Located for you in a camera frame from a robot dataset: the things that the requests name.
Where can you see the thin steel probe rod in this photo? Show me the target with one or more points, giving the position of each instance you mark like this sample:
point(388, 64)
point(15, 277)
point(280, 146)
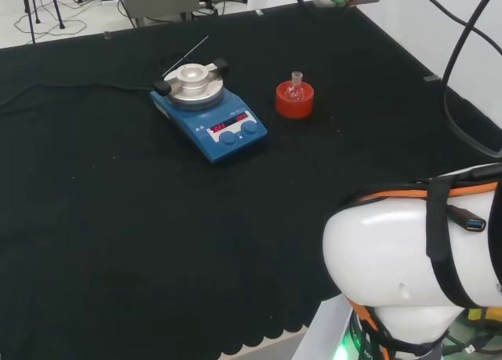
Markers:
point(186, 56)

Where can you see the blue heater with steel plate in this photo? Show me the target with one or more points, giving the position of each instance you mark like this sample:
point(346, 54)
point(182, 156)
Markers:
point(235, 140)

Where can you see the black tripod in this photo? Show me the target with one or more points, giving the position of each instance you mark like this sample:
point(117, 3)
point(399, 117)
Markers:
point(31, 26)

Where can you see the black bench cloth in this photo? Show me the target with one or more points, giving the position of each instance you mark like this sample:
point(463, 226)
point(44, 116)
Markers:
point(157, 238)

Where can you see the clear round-bottom flask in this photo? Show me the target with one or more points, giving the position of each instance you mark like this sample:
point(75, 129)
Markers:
point(295, 91)

